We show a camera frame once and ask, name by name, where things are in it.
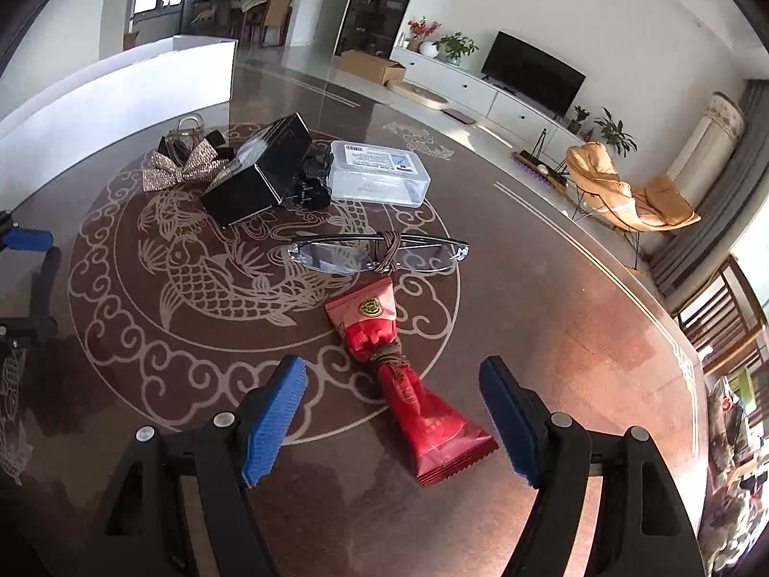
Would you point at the covered standing air conditioner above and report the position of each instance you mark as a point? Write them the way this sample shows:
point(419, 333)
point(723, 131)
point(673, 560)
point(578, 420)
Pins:
point(709, 138)

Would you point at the black cardboard box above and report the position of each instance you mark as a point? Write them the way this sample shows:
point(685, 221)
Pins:
point(258, 180)

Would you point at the rimless glasses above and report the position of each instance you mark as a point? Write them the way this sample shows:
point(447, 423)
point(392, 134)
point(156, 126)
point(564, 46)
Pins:
point(336, 252)

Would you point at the sequined bow hair clip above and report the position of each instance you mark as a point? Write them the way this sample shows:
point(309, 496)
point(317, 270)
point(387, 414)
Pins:
point(180, 171)

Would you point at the green potted plant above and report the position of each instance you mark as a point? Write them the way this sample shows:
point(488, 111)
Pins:
point(455, 47)

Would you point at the wooden slatted chair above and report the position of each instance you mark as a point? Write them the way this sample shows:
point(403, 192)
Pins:
point(727, 312)

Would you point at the black flat television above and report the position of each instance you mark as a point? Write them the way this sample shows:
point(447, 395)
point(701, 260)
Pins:
point(532, 72)

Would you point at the grey curtain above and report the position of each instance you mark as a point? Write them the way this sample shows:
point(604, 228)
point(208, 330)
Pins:
point(721, 210)

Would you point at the dining chairs and table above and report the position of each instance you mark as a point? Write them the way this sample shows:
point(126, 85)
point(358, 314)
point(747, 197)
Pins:
point(264, 18)

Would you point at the clear plastic box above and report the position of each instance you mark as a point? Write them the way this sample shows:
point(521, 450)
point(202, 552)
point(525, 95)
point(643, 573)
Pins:
point(378, 174)

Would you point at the white storage container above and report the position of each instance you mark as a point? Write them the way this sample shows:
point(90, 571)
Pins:
point(120, 90)

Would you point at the pile of household clutter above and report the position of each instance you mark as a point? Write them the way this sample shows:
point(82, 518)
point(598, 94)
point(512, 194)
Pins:
point(736, 463)

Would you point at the small potted plant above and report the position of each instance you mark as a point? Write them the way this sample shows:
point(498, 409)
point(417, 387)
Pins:
point(579, 120)

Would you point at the white round vase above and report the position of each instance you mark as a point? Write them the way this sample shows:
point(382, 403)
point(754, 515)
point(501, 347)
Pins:
point(429, 49)

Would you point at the orange lounge chair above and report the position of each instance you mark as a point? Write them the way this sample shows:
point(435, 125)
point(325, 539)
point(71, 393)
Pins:
point(607, 186)

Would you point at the red flower bouquet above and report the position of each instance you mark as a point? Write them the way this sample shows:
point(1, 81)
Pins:
point(422, 29)

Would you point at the white television cabinet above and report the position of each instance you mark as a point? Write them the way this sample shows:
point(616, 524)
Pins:
point(480, 93)

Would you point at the round beige foot tub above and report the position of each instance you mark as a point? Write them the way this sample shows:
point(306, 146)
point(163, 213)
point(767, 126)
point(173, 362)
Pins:
point(420, 95)

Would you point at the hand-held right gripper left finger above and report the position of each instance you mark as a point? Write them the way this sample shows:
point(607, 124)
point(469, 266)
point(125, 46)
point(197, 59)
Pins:
point(273, 418)

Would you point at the small cardboard box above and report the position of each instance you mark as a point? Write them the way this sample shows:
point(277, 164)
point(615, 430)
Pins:
point(131, 41)

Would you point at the dark flat floor scale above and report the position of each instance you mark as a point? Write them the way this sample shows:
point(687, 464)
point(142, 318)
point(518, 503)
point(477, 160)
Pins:
point(461, 116)

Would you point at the brown cardboard box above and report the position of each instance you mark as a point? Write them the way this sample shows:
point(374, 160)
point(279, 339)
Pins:
point(369, 66)

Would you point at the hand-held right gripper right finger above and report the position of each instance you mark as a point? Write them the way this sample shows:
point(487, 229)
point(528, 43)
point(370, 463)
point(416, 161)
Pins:
point(510, 421)

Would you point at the large leafy potted plant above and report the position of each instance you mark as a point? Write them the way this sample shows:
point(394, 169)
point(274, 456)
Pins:
point(614, 132)

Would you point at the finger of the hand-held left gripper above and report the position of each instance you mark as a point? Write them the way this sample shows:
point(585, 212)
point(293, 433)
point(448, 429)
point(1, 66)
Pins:
point(21, 330)
point(27, 240)

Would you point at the transparent hair claw clip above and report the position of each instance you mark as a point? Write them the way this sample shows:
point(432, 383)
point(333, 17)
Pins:
point(189, 126)

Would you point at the dark glass display cabinet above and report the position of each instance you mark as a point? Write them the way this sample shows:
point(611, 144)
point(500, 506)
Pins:
point(378, 6)

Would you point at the black mesh hair accessory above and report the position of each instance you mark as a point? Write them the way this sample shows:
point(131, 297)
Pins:
point(312, 183)

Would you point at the red foil packet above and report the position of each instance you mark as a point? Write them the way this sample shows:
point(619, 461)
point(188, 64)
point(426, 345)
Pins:
point(414, 408)

